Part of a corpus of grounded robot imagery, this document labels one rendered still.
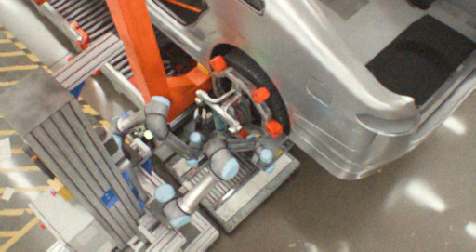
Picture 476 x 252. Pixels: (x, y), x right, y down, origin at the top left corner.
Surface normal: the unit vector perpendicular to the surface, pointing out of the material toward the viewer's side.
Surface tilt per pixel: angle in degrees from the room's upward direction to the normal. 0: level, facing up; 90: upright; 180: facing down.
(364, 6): 22
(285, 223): 0
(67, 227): 0
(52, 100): 0
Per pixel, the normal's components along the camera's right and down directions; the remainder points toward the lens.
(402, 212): -0.04, -0.54
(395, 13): 0.20, -0.29
